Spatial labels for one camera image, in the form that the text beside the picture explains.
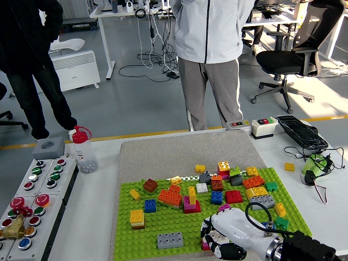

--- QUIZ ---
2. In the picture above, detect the white plastic chair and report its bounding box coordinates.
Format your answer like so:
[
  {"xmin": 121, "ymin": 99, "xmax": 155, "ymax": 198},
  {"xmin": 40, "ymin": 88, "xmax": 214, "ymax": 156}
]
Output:
[{"xmin": 49, "ymin": 38, "xmax": 86, "ymax": 55}]

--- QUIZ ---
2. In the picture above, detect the white emergency stop box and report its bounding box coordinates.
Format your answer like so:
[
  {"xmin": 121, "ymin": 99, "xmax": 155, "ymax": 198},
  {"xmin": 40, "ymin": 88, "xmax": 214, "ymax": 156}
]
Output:
[{"xmin": 0, "ymin": 190, "xmax": 67, "ymax": 261}]

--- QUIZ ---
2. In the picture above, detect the black flat dolly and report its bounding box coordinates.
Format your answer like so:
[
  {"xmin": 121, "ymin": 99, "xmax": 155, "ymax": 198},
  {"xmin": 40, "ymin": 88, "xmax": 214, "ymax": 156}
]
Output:
[{"xmin": 61, "ymin": 17, "xmax": 99, "ymax": 32}]

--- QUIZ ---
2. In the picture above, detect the red curved brick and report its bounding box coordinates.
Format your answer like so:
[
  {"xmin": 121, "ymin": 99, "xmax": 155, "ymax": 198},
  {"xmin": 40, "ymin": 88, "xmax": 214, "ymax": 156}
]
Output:
[{"xmin": 225, "ymin": 190, "xmax": 244, "ymax": 204}]

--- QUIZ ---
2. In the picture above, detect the grey two-button switch box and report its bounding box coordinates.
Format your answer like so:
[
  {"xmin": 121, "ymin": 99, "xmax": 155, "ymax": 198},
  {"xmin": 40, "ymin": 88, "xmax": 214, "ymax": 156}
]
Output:
[{"xmin": 225, "ymin": 120, "xmax": 252, "ymax": 132}]

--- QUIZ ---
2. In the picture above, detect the grey block round recess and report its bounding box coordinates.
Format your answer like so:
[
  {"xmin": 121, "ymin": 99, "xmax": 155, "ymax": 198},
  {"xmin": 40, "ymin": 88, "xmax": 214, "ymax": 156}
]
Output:
[{"xmin": 32, "ymin": 136, "xmax": 66, "ymax": 160}]

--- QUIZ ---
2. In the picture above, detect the black cable tangle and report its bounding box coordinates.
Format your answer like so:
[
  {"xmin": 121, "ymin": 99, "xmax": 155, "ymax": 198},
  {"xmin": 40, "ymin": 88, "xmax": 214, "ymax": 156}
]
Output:
[{"xmin": 118, "ymin": 8, "xmax": 180, "ymax": 82}]

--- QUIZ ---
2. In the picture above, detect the black office chair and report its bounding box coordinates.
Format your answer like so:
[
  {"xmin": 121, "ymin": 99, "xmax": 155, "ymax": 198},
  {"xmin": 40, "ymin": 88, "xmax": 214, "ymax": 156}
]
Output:
[{"xmin": 250, "ymin": 0, "xmax": 346, "ymax": 115}]

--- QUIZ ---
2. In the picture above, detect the brown four-stud brick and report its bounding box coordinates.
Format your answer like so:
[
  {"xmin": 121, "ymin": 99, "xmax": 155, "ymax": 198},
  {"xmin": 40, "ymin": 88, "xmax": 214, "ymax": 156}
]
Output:
[
  {"xmin": 142, "ymin": 178, "xmax": 159, "ymax": 194},
  {"xmin": 211, "ymin": 179, "xmax": 225, "ymax": 192}
]

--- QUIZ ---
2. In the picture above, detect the green studded baseplate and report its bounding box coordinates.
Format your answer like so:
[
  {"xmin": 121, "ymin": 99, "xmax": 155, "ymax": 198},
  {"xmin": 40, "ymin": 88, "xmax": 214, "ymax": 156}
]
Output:
[{"xmin": 113, "ymin": 167, "xmax": 313, "ymax": 261}]

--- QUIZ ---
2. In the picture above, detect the black plug with cord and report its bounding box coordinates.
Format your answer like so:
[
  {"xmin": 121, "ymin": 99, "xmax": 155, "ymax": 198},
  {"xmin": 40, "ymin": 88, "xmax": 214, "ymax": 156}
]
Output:
[{"xmin": 283, "ymin": 146, "xmax": 345, "ymax": 175}]

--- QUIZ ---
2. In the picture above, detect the clear bottle red cap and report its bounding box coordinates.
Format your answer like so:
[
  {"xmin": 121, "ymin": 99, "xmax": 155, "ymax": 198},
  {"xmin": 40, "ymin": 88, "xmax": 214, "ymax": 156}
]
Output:
[{"xmin": 71, "ymin": 125, "xmax": 99, "ymax": 175}]

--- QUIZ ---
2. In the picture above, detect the brass valve red handle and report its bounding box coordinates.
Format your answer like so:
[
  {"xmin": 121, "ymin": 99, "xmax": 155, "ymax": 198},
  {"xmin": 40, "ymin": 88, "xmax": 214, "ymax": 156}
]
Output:
[{"xmin": 0, "ymin": 205, "xmax": 34, "ymax": 240}]

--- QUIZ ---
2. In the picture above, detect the red base brick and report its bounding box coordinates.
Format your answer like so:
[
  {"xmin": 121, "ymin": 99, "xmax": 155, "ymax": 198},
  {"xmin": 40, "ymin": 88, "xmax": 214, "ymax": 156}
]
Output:
[{"xmin": 184, "ymin": 200, "xmax": 202, "ymax": 214}]

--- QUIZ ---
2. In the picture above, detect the person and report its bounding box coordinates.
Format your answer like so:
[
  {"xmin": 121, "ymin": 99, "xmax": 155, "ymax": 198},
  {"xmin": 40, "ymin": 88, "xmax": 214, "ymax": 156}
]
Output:
[
  {"xmin": 241, "ymin": 24, "xmax": 266, "ymax": 57},
  {"xmin": 0, "ymin": 0, "xmax": 79, "ymax": 141},
  {"xmin": 170, "ymin": 0, "xmax": 256, "ymax": 132}
]

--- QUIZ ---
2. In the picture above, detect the grey fabric mat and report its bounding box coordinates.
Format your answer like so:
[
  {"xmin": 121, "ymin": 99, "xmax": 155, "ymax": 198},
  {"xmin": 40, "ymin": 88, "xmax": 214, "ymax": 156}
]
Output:
[{"xmin": 109, "ymin": 131, "xmax": 312, "ymax": 261}]

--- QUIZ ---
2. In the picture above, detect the white panel heater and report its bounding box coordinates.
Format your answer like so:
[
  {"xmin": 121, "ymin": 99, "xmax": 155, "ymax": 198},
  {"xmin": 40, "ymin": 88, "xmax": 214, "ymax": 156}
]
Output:
[{"xmin": 50, "ymin": 49, "xmax": 101, "ymax": 92}]

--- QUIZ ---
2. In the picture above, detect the black chair base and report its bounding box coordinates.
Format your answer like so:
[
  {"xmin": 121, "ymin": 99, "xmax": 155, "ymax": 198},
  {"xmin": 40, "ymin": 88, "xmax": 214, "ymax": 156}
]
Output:
[{"xmin": 0, "ymin": 81, "xmax": 29, "ymax": 131}]

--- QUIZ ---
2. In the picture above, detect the dark grey brick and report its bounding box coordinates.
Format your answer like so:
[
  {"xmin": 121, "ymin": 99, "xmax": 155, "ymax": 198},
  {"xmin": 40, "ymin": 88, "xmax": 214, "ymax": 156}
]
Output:
[{"xmin": 230, "ymin": 174, "xmax": 244, "ymax": 187}]

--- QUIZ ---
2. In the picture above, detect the grey sloped brick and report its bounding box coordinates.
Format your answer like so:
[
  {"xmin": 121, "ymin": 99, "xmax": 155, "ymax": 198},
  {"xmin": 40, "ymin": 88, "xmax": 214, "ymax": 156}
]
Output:
[{"xmin": 198, "ymin": 171, "xmax": 212, "ymax": 185}]

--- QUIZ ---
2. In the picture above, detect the red white wire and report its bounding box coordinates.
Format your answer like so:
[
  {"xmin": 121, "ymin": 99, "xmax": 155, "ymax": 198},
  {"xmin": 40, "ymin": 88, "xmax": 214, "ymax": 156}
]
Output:
[{"xmin": 314, "ymin": 181, "xmax": 328, "ymax": 204}]

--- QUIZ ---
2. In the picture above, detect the grey eight-stud brick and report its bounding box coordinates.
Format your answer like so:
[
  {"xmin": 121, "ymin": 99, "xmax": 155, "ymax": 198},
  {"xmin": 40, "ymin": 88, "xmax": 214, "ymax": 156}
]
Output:
[
  {"xmin": 249, "ymin": 194, "xmax": 276, "ymax": 211},
  {"xmin": 157, "ymin": 231, "xmax": 184, "ymax": 250}
]

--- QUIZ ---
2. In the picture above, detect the black keyboard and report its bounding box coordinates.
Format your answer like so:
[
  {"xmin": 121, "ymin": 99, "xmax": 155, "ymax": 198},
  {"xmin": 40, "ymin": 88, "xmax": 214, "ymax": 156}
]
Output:
[{"xmin": 275, "ymin": 114, "xmax": 329, "ymax": 151}]

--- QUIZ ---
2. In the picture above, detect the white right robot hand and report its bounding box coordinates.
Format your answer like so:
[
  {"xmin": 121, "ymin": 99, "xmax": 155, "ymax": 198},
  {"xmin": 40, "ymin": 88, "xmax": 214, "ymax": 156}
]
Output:
[{"xmin": 200, "ymin": 207, "xmax": 276, "ymax": 261}]

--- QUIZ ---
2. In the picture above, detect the white selector switch box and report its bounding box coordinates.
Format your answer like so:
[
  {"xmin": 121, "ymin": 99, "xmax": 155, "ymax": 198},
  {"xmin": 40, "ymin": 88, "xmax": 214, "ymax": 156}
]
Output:
[{"xmin": 16, "ymin": 156, "xmax": 78, "ymax": 196}]

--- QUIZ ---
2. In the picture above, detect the white desk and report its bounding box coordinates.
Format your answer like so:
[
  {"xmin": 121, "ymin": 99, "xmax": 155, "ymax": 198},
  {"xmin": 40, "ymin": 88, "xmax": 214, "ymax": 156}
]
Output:
[
  {"xmin": 240, "ymin": 10, "xmax": 304, "ymax": 29},
  {"xmin": 325, "ymin": 10, "xmax": 348, "ymax": 67},
  {"xmin": 89, "ymin": 4, "xmax": 182, "ymax": 80}
]

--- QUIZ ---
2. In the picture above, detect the yellow curved brick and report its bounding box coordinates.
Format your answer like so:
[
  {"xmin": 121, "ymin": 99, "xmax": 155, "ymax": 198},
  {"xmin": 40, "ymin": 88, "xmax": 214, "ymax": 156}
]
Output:
[{"xmin": 245, "ymin": 186, "xmax": 269, "ymax": 200}]

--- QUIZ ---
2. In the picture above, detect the white red green button box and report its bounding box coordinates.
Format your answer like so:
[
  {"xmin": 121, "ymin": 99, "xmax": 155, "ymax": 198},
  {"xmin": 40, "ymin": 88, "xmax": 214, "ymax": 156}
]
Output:
[{"xmin": 251, "ymin": 117, "xmax": 278, "ymax": 140}]

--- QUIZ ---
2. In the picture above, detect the small black module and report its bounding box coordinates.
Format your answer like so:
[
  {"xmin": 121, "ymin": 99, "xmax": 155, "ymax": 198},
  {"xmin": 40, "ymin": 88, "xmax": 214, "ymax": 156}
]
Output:
[{"xmin": 303, "ymin": 170, "xmax": 318, "ymax": 186}]

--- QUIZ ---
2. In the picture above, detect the orange eight-stud brick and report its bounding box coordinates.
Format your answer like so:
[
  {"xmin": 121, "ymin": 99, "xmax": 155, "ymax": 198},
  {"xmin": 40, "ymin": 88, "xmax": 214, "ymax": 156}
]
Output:
[
  {"xmin": 242, "ymin": 175, "xmax": 266, "ymax": 190},
  {"xmin": 158, "ymin": 189, "xmax": 183, "ymax": 209}
]

